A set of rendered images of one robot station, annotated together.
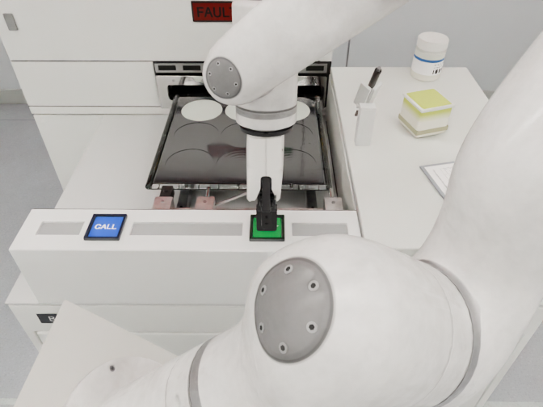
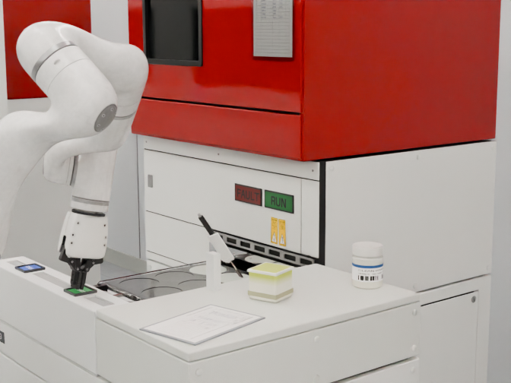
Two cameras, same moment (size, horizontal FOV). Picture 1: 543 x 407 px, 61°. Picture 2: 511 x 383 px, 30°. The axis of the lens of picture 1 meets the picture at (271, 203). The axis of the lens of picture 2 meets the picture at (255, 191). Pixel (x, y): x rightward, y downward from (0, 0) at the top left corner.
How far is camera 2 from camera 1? 1.89 m
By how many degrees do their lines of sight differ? 55
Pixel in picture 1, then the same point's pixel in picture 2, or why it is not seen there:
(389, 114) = not seen: hidden behind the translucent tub
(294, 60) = (52, 155)
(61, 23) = (172, 187)
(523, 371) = not seen: outside the picture
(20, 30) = (153, 188)
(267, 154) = (68, 221)
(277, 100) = (79, 191)
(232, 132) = (195, 282)
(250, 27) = not seen: hidden behind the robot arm
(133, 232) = (36, 274)
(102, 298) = (10, 318)
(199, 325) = (39, 368)
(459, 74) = (397, 293)
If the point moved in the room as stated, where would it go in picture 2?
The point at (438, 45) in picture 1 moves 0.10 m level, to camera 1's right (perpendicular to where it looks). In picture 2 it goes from (357, 249) to (390, 257)
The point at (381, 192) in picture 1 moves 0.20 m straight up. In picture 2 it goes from (160, 302) to (158, 211)
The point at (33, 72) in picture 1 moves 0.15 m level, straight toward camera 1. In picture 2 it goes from (153, 222) to (129, 232)
